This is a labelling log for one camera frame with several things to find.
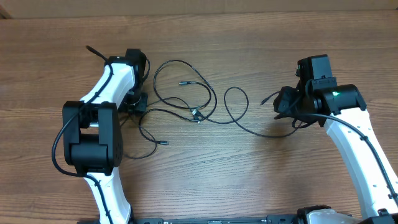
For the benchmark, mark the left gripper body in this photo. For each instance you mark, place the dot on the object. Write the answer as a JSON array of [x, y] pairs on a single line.
[[140, 106]]

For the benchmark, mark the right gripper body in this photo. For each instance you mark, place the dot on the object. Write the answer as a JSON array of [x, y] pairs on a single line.
[[289, 104]]

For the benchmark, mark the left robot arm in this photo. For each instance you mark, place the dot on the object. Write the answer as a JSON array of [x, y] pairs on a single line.
[[91, 131]]

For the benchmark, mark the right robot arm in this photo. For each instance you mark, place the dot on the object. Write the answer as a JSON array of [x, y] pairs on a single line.
[[342, 112]]

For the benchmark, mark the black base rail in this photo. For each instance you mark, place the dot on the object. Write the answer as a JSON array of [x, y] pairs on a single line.
[[211, 221]]

